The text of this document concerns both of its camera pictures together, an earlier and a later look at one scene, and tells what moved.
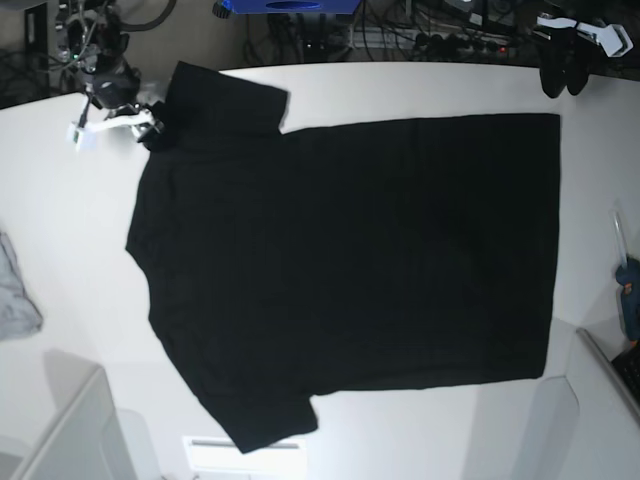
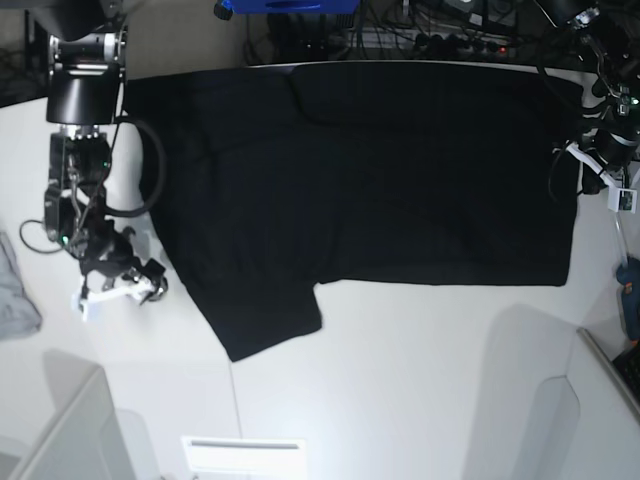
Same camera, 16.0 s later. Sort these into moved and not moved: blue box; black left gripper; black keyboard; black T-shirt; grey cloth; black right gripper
Moved: black T-shirt; black left gripper; black right gripper
Not moved: blue box; grey cloth; black keyboard
